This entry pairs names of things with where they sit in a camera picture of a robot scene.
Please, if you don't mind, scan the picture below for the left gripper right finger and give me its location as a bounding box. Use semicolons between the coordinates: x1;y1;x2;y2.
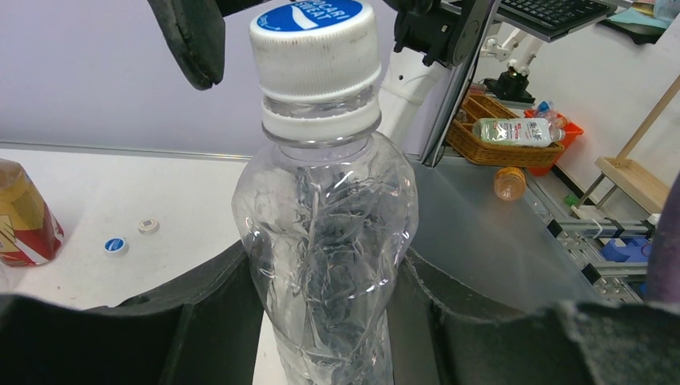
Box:
387;249;679;384

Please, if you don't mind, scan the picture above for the green tea bottle in basket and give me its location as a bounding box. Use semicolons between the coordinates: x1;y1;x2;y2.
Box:
472;118;566;148

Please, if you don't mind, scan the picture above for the clear plastic bottle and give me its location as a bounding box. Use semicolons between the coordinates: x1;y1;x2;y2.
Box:
232;87;419;384

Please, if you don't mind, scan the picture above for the wooden shelf frame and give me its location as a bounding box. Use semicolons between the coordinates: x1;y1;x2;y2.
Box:
572;79;679;214

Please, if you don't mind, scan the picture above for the orange bottle lying down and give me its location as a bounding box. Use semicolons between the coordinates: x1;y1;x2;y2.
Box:
494;167;526;201

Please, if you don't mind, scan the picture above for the tea bottle red label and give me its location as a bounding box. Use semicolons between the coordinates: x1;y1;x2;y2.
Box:
1;159;64;267

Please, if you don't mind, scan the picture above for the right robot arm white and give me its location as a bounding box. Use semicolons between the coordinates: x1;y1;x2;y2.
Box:
249;1;498;147

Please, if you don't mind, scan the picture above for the beige bottle cap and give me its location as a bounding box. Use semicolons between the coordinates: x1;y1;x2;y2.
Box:
137;217;160;235

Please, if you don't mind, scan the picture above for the orange plastic bin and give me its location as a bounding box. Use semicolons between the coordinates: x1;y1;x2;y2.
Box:
523;108;585;177

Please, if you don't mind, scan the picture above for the wicker basket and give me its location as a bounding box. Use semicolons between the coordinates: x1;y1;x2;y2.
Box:
446;93;565;168

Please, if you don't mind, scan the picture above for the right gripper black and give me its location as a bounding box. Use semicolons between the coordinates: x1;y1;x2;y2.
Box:
386;0;500;67

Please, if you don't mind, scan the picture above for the blue white bottle cap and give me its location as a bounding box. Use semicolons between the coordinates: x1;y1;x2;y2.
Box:
249;1;381;103

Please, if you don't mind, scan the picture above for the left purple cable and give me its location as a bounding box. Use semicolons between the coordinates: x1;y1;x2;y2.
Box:
645;172;680;304

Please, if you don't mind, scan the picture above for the black keyboard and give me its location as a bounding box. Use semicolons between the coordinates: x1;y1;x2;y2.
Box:
498;0;616;30

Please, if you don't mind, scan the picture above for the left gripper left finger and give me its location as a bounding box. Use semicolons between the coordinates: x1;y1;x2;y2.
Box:
1;242;263;384

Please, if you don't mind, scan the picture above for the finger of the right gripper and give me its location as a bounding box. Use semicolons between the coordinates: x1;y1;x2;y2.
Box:
148;0;262;91

